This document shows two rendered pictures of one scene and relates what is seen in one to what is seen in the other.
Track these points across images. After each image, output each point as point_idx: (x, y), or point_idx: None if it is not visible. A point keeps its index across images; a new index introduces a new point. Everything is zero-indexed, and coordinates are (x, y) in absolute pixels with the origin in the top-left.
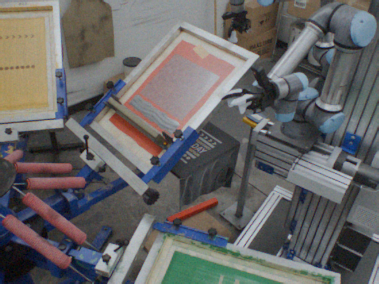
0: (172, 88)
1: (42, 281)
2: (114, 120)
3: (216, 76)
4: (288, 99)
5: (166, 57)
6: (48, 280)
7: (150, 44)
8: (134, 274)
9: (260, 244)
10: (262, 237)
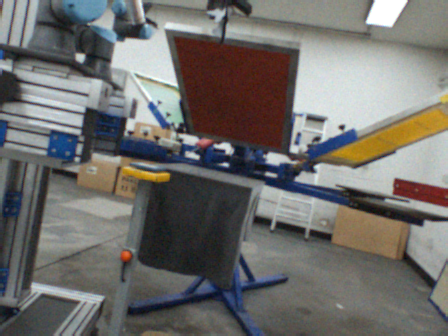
0: (236, 95)
1: (264, 314)
2: (266, 138)
3: (200, 64)
4: None
5: (275, 83)
6: (261, 315)
7: None
8: (195, 328)
9: (56, 316)
10: (53, 324)
